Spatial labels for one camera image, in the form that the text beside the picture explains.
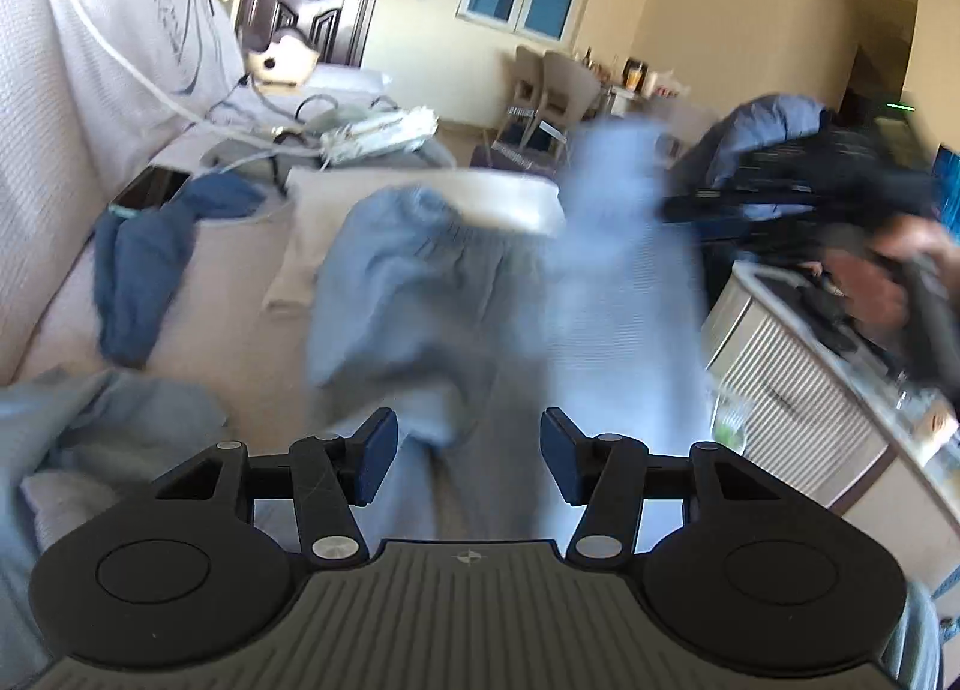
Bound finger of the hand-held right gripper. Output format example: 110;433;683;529
660;187;820;226

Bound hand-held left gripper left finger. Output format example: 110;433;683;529
150;407;400;572

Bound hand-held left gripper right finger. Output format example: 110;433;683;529
540;407;788;572

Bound light blue ribbed pants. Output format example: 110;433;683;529
306;114;715;545

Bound white garment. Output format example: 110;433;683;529
261;165;565;312

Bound pale blue soft garment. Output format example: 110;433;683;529
0;366;230;690

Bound person's right hand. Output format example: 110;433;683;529
825;219;950;359

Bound blue screen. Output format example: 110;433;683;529
932;144;960;245

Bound cluttered dining table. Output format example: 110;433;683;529
600;56;695;121

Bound trash basket with bag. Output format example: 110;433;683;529
709;390;753;457

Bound white ribbed cabinet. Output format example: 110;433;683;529
699;259;960;518

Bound beige dining chair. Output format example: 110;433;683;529
534;49;605;151
512;45;552;136

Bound dark grey heater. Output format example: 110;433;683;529
471;141;563;173

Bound dark blue cloth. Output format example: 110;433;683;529
91;172;265;370

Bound white power strip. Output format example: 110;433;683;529
321;105;440;162

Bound black phone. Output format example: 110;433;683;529
111;166;192;212

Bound cream plush toy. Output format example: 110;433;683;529
246;34;317;89

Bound sofa with white waffle cover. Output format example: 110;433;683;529
0;0;571;548

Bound printed white cushion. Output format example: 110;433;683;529
30;0;248;125

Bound thick white cable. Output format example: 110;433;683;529
34;0;327;162

